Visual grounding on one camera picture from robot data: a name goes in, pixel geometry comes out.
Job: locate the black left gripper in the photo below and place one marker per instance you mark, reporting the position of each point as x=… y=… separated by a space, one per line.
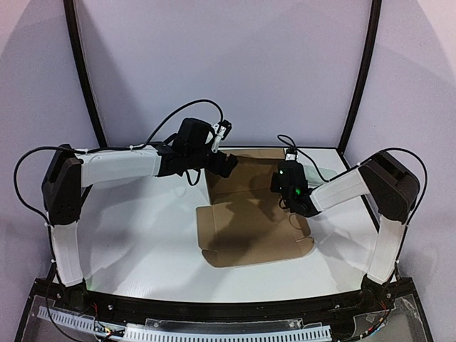
x=221 y=163

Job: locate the brown cardboard box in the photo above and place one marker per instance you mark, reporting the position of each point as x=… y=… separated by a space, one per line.
x=243 y=223

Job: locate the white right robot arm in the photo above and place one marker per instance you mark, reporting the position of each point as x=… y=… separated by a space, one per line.
x=393 y=187

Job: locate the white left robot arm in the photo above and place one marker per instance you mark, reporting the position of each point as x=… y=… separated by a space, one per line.
x=194 y=147

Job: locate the pale green oblong case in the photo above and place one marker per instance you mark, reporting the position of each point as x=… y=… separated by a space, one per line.
x=318 y=175

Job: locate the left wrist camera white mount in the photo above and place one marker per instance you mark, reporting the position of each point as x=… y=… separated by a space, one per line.
x=221 y=131

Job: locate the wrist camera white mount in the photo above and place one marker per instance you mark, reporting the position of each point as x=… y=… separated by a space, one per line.
x=291 y=154
x=221 y=131

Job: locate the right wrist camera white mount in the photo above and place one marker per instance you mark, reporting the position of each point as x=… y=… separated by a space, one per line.
x=291 y=154

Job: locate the left black frame post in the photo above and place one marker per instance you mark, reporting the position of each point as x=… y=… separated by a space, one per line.
x=82 y=71

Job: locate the black frame post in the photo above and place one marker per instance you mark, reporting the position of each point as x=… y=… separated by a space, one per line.
x=82 y=71
x=364 y=67

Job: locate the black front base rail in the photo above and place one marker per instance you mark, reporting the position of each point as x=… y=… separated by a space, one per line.
x=397 y=314

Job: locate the white slotted cable duct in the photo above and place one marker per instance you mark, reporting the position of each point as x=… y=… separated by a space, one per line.
x=161 y=330

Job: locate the right black frame post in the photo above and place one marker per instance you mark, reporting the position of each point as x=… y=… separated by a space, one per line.
x=364 y=67

